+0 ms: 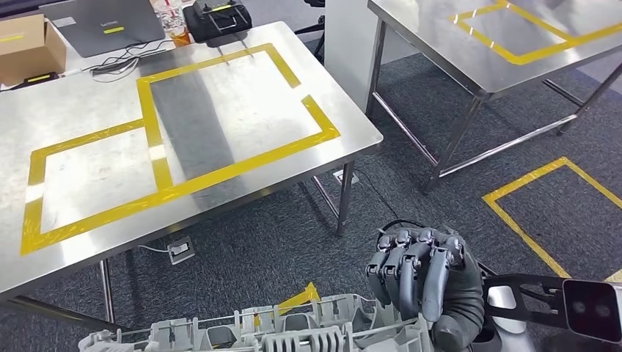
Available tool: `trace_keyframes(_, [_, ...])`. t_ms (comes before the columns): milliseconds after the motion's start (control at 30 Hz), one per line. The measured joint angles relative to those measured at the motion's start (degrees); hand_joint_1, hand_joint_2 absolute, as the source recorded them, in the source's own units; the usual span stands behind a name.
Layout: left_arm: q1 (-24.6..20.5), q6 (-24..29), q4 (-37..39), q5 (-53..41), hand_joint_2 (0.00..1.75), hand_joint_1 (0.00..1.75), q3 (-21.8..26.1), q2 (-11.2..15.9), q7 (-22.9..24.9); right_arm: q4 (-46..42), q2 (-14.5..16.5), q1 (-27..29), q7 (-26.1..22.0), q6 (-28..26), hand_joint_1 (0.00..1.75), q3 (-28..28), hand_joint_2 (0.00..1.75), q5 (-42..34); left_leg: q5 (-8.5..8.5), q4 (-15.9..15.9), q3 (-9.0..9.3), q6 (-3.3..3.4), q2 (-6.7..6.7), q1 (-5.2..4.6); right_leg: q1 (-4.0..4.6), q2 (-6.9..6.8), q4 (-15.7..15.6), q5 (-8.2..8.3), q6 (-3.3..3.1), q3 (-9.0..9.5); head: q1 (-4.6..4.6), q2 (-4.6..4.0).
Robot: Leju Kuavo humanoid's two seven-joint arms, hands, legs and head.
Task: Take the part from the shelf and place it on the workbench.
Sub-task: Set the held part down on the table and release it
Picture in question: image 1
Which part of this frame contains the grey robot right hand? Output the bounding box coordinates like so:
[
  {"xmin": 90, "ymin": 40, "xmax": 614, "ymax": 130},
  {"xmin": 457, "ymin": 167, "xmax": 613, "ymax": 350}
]
[{"xmin": 365, "ymin": 227, "xmax": 486, "ymax": 352}]

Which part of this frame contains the silver plastic wheel hubcap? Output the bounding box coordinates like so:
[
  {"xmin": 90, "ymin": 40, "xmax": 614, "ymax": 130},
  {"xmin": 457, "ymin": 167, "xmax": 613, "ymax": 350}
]
[{"xmin": 77, "ymin": 291, "xmax": 433, "ymax": 352}]

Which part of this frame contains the stainless steel workbench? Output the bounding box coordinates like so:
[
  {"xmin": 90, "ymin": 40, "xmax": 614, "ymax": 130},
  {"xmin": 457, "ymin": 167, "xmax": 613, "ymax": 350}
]
[{"xmin": 0, "ymin": 21, "xmax": 385, "ymax": 324}]

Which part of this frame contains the yellow tape on workbench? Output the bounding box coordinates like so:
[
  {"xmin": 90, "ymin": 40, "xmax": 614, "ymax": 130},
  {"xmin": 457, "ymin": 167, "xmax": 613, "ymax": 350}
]
[{"xmin": 19, "ymin": 43, "xmax": 341, "ymax": 257}]

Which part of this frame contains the yellow floor tape outline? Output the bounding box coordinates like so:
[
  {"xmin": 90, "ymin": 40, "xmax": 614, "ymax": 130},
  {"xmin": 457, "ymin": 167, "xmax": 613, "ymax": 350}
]
[{"xmin": 482, "ymin": 156, "xmax": 622, "ymax": 284}]

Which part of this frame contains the yellow floor tape piece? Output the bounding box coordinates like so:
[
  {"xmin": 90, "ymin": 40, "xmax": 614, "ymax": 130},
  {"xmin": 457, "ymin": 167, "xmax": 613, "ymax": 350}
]
[{"xmin": 252, "ymin": 282, "xmax": 322, "ymax": 327}]

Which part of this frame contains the floor power outlet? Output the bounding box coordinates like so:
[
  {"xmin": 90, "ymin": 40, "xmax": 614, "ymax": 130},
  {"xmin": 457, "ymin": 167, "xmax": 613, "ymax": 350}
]
[
  {"xmin": 167, "ymin": 235, "xmax": 197, "ymax": 265},
  {"xmin": 332, "ymin": 168, "xmax": 361, "ymax": 186}
]

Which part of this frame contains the yellow tape on table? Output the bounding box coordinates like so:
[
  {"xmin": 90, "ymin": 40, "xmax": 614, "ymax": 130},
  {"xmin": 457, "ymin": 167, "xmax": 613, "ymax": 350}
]
[{"xmin": 449, "ymin": 0, "xmax": 622, "ymax": 67}]

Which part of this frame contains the stainless steel table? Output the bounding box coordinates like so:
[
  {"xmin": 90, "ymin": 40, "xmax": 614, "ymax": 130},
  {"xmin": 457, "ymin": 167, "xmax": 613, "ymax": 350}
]
[{"xmin": 365, "ymin": 0, "xmax": 622, "ymax": 195}]

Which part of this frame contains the white cabinet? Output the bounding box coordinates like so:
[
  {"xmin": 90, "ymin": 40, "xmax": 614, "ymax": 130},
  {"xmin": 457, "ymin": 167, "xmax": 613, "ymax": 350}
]
[{"xmin": 323, "ymin": 0, "xmax": 419, "ymax": 114}]

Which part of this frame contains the black office chair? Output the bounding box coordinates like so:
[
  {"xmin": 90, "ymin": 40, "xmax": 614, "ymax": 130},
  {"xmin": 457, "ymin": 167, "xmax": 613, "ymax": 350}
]
[{"xmin": 293, "ymin": 0, "xmax": 326, "ymax": 62}]

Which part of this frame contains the black remote controller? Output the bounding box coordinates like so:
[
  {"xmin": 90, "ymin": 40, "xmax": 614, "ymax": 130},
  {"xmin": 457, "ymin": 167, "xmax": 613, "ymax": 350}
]
[{"xmin": 183, "ymin": 0, "xmax": 254, "ymax": 48}]

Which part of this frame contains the plastic drink cup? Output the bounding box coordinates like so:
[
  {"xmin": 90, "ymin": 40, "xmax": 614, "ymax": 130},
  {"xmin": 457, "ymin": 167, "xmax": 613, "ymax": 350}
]
[{"xmin": 154, "ymin": 0, "xmax": 192, "ymax": 48}]

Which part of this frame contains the white desk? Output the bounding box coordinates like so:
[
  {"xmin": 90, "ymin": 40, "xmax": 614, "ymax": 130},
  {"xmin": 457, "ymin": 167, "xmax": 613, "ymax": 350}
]
[{"xmin": 48, "ymin": 19, "xmax": 205, "ymax": 89}]

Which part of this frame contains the grey laptop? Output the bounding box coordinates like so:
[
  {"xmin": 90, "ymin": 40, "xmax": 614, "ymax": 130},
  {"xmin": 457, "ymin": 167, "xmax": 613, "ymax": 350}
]
[{"xmin": 38, "ymin": 0, "xmax": 167, "ymax": 59}]

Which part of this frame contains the black device yellow label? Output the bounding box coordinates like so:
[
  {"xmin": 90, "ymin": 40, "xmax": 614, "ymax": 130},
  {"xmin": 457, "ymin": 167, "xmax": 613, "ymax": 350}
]
[{"xmin": 0, "ymin": 71, "xmax": 60, "ymax": 92}]

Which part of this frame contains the brown cardboard box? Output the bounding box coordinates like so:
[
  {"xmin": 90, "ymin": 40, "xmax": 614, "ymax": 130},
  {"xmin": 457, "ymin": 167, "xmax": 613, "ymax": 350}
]
[{"xmin": 0, "ymin": 13, "xmax": 68, "ymax": 89}]

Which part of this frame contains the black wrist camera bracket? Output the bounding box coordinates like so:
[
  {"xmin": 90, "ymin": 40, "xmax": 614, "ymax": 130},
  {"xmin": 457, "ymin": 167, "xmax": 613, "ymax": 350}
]
[{"xmin": 478, "ymin": 273, "xmax": 569, "ymax": 332}]

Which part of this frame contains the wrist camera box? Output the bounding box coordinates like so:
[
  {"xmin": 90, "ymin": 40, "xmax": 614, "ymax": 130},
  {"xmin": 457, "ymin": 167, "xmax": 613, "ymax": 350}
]
[{"xmin": 563, "ymin": 279, "xmax": 622, "ymax": 345}]

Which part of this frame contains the black cable bundle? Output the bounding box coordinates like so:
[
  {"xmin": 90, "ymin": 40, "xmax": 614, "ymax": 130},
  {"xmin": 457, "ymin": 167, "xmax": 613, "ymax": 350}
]
[{"xmin": 89, "ymin": 40, "xmax": 175, "ymax": 84}]

